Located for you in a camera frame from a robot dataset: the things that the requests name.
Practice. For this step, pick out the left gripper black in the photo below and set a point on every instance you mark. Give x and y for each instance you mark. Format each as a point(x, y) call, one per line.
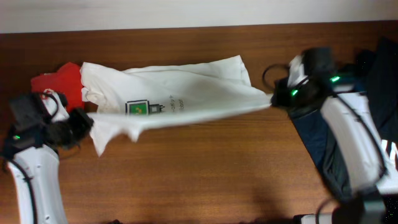
point(81, 121)

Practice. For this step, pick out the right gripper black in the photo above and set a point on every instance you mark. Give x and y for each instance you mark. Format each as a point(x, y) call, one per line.
point(278, 99)

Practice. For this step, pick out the white t-shirt green print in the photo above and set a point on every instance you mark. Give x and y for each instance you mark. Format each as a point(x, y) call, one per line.
point(138, 99)

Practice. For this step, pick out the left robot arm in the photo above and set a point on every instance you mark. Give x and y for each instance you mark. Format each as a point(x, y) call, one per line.
point(41, 127)

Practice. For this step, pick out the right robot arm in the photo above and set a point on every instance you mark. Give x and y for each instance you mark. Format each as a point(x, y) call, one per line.
point(330, 112)

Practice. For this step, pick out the navy blue t-shirt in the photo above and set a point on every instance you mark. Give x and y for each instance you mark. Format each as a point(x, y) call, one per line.
point(315, 135)

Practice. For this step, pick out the red folded t-shirt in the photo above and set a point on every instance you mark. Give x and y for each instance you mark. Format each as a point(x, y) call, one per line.
point(66, 80)

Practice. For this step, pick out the black t-shirt white lettering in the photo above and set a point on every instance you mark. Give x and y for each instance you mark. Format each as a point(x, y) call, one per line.
point(380, 71)

